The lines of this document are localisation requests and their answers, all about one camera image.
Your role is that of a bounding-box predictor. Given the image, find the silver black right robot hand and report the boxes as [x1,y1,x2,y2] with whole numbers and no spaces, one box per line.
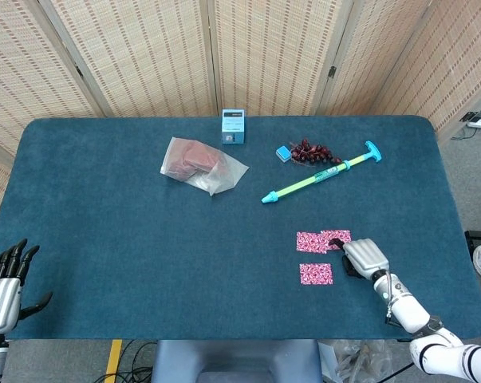
[329,237,391,281]

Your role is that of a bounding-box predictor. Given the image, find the red patterned cloth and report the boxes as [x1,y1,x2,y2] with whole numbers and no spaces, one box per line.
[320,229,353,251]
[296,231,329,255]

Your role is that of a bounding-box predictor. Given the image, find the pink patterned card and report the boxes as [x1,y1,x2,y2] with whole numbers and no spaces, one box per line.
[299,263,334,286]

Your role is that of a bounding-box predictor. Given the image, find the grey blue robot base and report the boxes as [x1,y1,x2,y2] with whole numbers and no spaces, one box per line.
[151,339,323,383]

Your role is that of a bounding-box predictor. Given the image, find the green blue toy water pump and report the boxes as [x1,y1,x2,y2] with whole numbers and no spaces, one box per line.
[261,140,384,207]

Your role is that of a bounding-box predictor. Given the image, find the clear crumpled plastic bag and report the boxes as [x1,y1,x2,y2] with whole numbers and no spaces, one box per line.
[318,339,415,383]

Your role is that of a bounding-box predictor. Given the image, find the black box on floor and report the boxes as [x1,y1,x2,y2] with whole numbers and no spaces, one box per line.
[463,230,481,253]

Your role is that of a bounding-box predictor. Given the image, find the dark red grape bunch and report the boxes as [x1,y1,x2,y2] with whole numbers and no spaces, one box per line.
[288,138,344,168]

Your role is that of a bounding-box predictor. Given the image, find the yellow floor tape strip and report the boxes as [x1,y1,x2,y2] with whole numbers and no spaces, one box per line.
[104,339,124,383]

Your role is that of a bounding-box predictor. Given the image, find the translucent plastic bag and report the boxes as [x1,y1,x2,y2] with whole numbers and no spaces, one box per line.
[159,136,250,197]

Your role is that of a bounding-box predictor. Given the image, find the blue table cloth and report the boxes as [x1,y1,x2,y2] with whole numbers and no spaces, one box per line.
[0,115,481,342]

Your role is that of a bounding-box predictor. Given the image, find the small light blue carton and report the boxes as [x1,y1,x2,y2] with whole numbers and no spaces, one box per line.
[221,109,247,145]

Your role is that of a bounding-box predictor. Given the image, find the maroon blocks inside bag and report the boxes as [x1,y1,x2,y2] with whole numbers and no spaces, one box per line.
[171,142,226,181]

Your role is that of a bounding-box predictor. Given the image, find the grey cable on right arm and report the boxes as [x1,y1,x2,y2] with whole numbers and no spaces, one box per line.
[384,270,397,325]

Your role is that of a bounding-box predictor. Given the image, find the black floor cables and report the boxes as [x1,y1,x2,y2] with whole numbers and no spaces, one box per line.
[93,340,158,383]

